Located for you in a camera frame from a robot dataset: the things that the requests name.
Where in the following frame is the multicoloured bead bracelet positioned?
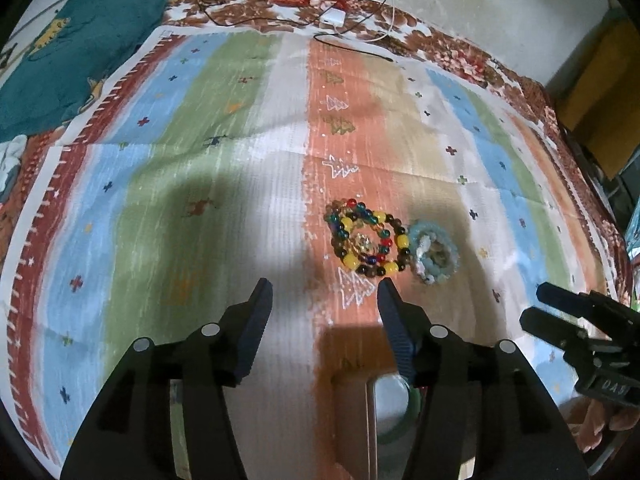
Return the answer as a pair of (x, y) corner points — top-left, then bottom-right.
(324, 198), (413, 279)

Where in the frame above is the green bangle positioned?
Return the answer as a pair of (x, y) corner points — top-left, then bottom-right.
(374, 374), (427, 442)

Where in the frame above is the white crumpled cloth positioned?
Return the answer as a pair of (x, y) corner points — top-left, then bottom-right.
(0, 134), (27, 203)

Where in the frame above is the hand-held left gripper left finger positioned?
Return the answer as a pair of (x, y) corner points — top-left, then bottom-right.
(60, 277), (274, 480)

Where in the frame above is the yellow wooden cabinet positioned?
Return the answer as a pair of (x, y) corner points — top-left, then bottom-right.
(554, 15), (640, 161)

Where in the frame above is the white charger with cables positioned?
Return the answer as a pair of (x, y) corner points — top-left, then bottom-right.
(198, 0), (407, 63)

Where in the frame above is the light blue bead bracelet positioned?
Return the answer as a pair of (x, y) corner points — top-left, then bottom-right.
(406, 220), (462, 286)

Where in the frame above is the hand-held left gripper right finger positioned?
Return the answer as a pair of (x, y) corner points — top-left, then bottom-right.
(377, 277), (591, 480)

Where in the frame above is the teal printed cloth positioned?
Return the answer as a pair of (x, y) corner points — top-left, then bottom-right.
(0, 0), (169, 142)

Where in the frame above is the person's right hand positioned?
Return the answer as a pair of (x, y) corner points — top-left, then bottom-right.
(560, 396), (640, 455)

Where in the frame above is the white cable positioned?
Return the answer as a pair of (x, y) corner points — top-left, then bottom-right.
(340, 0), (401, 41)

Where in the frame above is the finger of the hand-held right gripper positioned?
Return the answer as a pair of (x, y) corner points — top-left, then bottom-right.
(519, 308), (593, 356)
(536, 282), (640, 333)

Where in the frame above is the striped patterned mat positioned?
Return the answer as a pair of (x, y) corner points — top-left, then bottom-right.
(0, 25), (632, 467)

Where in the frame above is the brown cardboard box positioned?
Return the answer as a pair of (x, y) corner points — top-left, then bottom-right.
(320, 326), (427, 480)

